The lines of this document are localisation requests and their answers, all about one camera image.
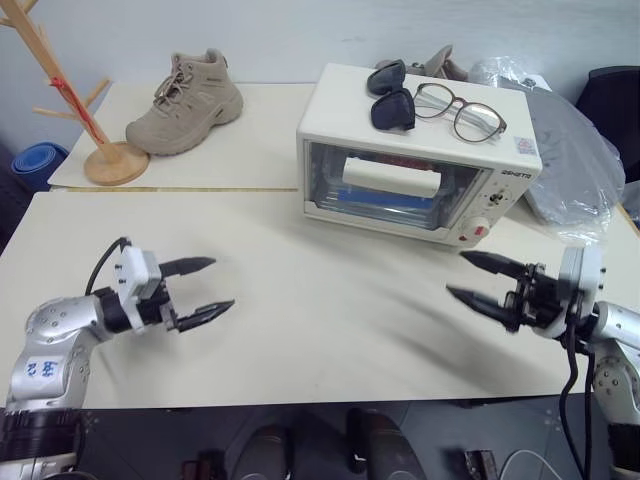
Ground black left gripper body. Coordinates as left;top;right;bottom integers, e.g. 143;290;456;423
133;276;182;335

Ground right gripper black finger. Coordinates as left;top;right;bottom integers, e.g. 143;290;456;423
445;284;517;333
459;250;527;280

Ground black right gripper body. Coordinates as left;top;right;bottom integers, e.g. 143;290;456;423
502;261;572;337

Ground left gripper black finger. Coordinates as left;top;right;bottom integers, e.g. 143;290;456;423
174;299;237;335
158;256;218;278

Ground cream oven timer knob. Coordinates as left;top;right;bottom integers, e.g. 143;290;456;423
456;217;493;247

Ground cream toaster oven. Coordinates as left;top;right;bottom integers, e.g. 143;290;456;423
295;62;544;248

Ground clear crumpled plastic bag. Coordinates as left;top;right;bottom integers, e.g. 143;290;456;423
468;55;627;242

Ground wooden branch coat rack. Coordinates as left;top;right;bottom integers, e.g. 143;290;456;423
0;0;152;188

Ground brown thin-rimmed eyeglasses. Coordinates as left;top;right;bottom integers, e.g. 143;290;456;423
411;82;509;145

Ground beige suede hiking boot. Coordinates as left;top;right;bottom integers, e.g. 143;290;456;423
124;47;245;157

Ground red ribbon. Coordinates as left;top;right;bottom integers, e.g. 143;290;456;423
48;74;105;147

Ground black chair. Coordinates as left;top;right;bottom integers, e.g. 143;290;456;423
574;65;640;184

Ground beige shoe lying flat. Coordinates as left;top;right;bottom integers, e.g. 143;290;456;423
374;44;471;83

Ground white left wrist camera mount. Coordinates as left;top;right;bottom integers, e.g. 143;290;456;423
113;244;163;336

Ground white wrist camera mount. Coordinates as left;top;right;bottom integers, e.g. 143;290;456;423
546;244;607;342
113;244;163;336

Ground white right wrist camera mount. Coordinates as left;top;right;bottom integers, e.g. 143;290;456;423
546;244;607;342

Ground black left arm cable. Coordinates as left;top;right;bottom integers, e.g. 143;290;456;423
85;236;133;296

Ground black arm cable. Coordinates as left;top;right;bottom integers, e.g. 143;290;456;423
85;236;133;296
558;308;600;480

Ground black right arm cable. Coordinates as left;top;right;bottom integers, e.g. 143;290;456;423
558;308;600;480

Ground cream oven door handle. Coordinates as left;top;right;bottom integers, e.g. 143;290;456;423
341;154;444;201

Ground white floor cable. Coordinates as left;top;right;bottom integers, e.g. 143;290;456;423
503;448;560;480

